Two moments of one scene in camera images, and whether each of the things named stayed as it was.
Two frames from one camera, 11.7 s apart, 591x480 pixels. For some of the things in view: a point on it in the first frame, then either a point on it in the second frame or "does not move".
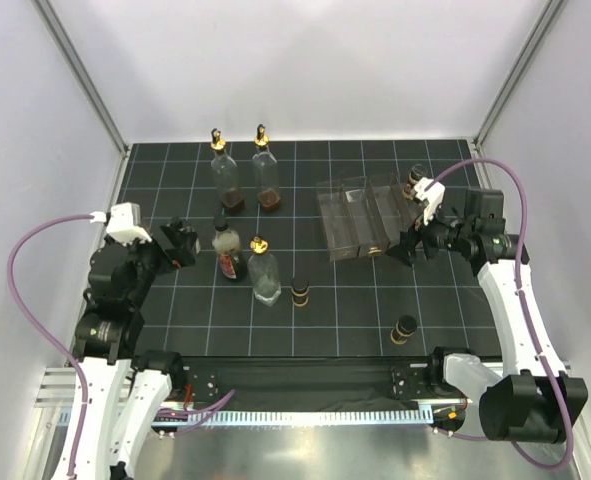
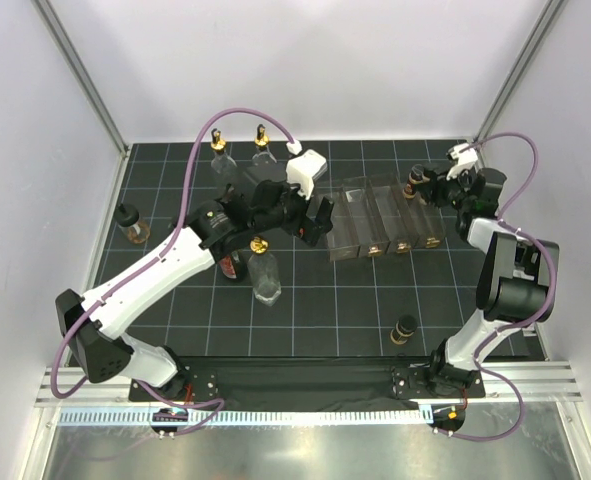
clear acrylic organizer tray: [362, 216] does not move
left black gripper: [180, 253] -> [305, 227]
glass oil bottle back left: [226, 174] does not move
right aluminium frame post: [551, 9] does not move
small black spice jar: [405, 327] does not move
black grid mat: [304, 249] does not move
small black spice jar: [299, 290] -> [414, 179]
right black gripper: [405, 251] -> [437, 186]
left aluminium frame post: [80, 72] does not move
